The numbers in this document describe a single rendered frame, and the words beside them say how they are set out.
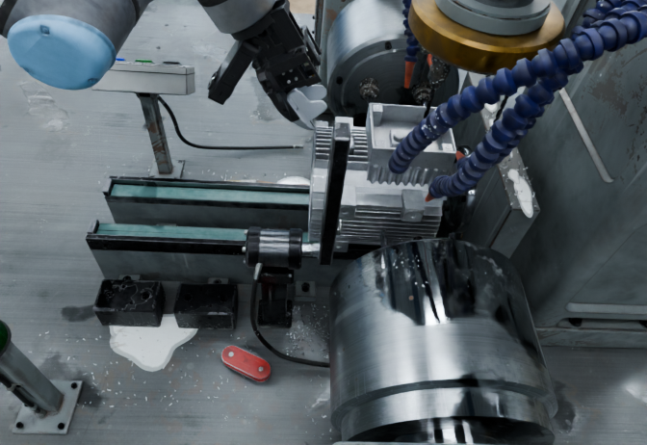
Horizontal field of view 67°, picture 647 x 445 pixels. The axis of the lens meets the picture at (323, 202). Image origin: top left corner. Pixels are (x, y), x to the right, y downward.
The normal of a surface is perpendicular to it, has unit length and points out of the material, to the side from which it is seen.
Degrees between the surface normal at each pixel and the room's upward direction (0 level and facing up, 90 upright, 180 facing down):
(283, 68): 90
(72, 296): 0
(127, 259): 90
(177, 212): 90
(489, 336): 13
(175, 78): 58
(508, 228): 90
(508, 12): 0
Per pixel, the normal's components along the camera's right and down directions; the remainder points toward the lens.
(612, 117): -1.00, -0.04
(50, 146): 0.07, -0.64
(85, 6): 0.63, -0.40
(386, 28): -0.15, -0.64
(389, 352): -0.52, -0.55
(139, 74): 0.04, 0.30
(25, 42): -0.05, 0.83
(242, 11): 0.17, 0.69
